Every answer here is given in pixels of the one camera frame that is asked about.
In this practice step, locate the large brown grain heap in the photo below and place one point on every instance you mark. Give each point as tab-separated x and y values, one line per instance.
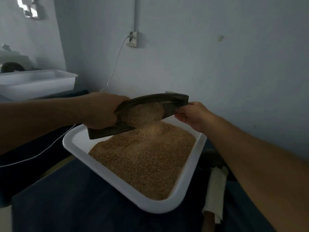
145	159

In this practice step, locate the person's right hand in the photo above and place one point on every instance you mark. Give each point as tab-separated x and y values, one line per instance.
195	116

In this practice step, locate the bright wall fixture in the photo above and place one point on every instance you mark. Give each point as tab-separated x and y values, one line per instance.
29	8

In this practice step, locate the white plastic tub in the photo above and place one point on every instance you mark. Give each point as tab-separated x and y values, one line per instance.
38	84
159	203

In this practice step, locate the white wall conduit pipe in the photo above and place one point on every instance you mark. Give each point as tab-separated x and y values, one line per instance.
135	14

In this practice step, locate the dark blue table cloth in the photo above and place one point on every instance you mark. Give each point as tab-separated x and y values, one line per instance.
72	205

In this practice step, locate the boat-shaped metal grinding trough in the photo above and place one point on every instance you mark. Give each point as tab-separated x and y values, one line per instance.
154	99

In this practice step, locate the person's left hand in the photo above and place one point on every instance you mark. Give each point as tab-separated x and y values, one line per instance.
104	111

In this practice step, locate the person's left forearm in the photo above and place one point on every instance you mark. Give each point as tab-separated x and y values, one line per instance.
38	120

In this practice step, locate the person's right forearm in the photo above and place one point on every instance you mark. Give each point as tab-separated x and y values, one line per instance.
263	176

